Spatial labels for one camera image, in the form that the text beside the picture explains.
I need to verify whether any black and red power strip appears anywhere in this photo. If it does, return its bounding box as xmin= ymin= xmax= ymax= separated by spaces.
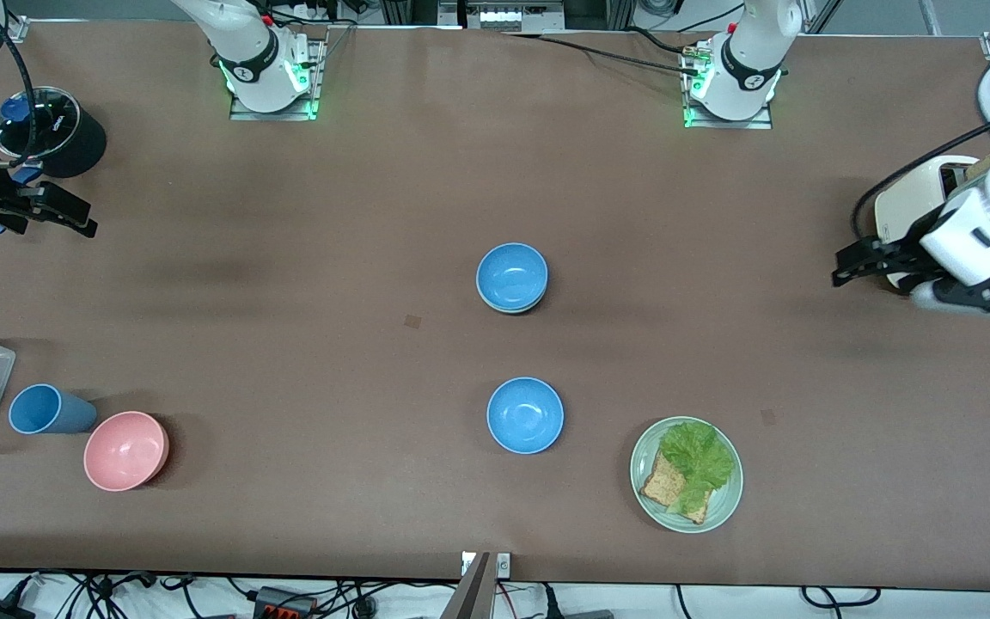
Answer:
xmin=253 ymin=585 xmax=317 ymax=619

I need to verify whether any green plate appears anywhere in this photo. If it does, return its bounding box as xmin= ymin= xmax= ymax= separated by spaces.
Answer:
xmin=629 ymin=416 xmax=744 ymax=534

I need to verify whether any blue object under glass lid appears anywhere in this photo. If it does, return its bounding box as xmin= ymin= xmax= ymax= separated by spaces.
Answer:
xmin=0 ymin=95 xmax=37 ymax=129

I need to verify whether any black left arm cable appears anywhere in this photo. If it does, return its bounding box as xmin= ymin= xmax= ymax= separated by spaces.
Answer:
xmin=852 ymin=96 xmax=990 ymax=240

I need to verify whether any grey metal bar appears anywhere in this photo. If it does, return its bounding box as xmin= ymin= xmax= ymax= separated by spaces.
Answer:
xmin=440 ymin=552 xmax=496 ymax=619

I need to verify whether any blue bowl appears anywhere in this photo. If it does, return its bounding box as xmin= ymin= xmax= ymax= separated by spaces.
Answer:
xmin=475 ymin=242 xmax=549 ymax=311
xmin=486 ymin=377 xmax=565 ymax=455

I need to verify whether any black looped floor cable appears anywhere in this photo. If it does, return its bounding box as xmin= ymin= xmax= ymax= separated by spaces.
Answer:
xmin=799 ymin=585 xmax=883 ymax=610

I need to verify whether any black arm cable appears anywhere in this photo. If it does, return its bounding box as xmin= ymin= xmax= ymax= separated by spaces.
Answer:
xmin=0 ymin=0 xmax=40 ymax=166
xmin=852 ymin=96 xmax=990 ymax=240

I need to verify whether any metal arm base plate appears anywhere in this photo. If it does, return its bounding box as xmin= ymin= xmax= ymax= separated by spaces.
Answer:
xmin=681 ymin=39 xmax=775 ymax=131
xmin=228 ymin=38 xmax=326 ymax=122

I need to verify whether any green bowl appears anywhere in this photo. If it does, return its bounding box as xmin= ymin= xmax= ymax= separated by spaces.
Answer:
xmin=478 ymin=291 xmax=548 ymax=316

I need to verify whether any white toaster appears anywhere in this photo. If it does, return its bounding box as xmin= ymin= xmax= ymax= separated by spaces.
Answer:
xmin=873 ymin=155 xmax=987 ymax=294

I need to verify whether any black table cable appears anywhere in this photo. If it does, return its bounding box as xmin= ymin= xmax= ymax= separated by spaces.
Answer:
xmin=622 ymin=26 xmax=695 ymax=56
xmin=502 ymin=32 xmax=702 ymax=77

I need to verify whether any blue cup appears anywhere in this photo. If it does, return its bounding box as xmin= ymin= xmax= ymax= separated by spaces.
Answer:
xmin=9 ymin=383 xmax=99 ymax=435

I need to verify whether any black round container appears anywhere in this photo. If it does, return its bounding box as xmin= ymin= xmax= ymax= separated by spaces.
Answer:
xmin=0 ymin=86 xmax=107 ymax=180

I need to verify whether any pink bowl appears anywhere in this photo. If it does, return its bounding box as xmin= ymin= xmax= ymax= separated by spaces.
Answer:
xmin=83 ymin=411 xmax=171 ymax=493

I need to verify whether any brown bread slice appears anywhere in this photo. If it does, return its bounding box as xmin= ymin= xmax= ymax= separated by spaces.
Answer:
xmin=639 ymin=451 xmax=712 ymax=525

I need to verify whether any grey socket strip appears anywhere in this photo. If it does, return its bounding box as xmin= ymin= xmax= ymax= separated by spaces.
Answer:
xmin=461 ymin=0 xmax=566 ymax=34

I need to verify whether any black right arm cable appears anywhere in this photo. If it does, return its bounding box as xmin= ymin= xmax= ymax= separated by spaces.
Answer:
xmin=0 ymin=0 xmax=40 ymax=166

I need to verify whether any green lettuce leaf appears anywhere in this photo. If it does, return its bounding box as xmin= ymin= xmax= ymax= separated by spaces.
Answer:
xmin=660 ymin=420 xmax=736 ymax=515

